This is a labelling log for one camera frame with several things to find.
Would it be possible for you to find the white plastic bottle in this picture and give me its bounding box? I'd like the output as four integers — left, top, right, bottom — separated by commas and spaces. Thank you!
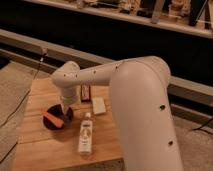
78, 112, 93, 154

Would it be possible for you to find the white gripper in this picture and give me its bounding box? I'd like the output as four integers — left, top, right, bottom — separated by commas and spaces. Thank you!
60, 95, 78, 115

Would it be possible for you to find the small red brown box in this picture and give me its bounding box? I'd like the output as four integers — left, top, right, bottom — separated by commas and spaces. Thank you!
81, 85, 91, 102

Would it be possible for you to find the black cable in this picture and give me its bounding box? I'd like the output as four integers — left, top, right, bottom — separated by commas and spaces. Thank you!
0, 48, 48, 164
191, 117, 213, 136

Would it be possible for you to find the orange carrot piece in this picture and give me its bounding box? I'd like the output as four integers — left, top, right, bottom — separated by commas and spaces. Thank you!
43, 112, 64, 128

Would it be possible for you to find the white sponge block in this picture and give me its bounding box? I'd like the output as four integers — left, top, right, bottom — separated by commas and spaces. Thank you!
92, 97, 106, 115

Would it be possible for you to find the dark ceramic bowl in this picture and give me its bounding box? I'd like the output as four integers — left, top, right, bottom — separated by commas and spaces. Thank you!
42, 104, 73, 130

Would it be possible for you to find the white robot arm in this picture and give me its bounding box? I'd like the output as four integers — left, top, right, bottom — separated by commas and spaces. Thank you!
51, 56, 183, 171

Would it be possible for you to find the black cable at right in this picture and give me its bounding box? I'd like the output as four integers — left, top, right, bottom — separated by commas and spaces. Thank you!
191, 117, 213, 136

